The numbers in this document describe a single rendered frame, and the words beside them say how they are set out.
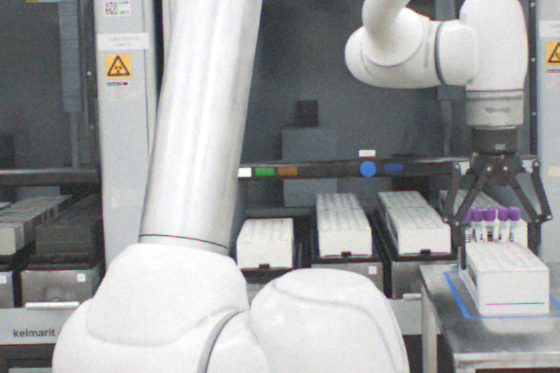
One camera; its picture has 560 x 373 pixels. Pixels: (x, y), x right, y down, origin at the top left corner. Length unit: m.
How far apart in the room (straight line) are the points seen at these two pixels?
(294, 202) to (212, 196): 1.57
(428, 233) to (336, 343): 1.10
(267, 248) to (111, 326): 0.87
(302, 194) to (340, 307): 1.72
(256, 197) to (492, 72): 1.32
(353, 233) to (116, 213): 0.47
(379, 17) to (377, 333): 0.68
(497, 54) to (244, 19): 0.56
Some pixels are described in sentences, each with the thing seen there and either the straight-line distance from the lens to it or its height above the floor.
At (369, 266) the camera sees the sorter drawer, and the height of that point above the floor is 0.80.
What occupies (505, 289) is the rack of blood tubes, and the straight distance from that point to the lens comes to 1.57.
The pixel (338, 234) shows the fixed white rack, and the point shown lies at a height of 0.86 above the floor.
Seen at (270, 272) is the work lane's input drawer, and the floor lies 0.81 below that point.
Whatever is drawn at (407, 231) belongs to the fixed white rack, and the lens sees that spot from 2.08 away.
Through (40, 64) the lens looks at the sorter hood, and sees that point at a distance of 2.15.
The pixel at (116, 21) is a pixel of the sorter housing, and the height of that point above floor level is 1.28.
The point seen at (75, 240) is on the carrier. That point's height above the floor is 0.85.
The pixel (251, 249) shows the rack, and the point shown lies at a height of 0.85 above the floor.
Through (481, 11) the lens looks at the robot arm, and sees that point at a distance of 1.68.
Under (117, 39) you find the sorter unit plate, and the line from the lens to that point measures 2.13.
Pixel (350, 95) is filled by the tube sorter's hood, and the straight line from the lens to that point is 2.09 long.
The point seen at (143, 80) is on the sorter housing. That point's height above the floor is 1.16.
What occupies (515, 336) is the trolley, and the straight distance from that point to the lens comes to 1.45.
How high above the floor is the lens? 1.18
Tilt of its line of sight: 5 degrees down
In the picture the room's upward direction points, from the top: 2 degrees counter-clockwise
